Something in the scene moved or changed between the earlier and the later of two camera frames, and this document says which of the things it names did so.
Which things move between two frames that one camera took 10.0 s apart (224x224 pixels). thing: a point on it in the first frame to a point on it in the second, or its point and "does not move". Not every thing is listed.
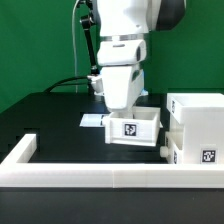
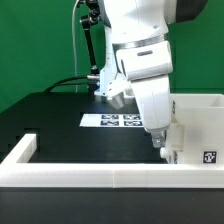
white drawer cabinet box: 200,116 does not move
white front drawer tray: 173,149 does not move
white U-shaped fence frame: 16,171 does not move
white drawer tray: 138,127 to 175,136
